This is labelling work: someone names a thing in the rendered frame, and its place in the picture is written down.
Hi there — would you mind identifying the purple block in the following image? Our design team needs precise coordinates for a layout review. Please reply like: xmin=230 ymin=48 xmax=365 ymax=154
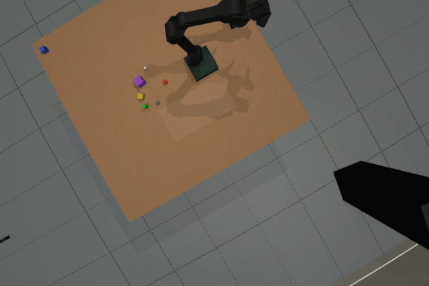
xmin=132 ymin=75 xmax=146 ymax=88

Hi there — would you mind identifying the small blue block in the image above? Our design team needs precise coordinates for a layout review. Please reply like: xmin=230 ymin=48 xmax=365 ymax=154
xmin=39 ymin=46 xmax=49 ymax=54

